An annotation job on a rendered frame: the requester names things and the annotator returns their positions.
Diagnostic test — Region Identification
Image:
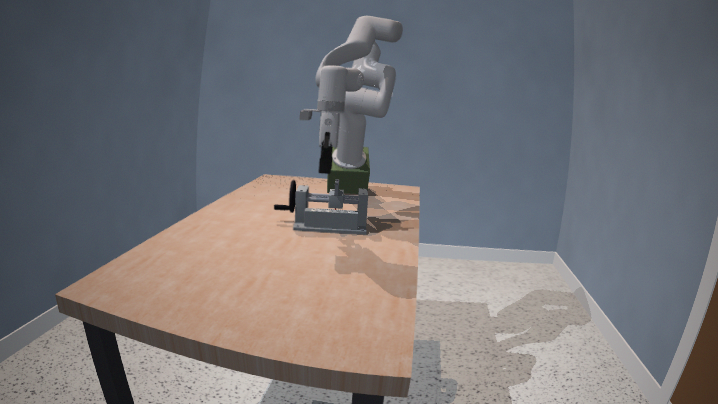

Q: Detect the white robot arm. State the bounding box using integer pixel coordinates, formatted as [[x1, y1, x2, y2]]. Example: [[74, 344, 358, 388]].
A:
[[299, 16, 403, 169]]

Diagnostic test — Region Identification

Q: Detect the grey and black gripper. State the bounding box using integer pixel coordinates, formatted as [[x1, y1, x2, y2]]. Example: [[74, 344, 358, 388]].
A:
[[319, 110, 344, 174]]

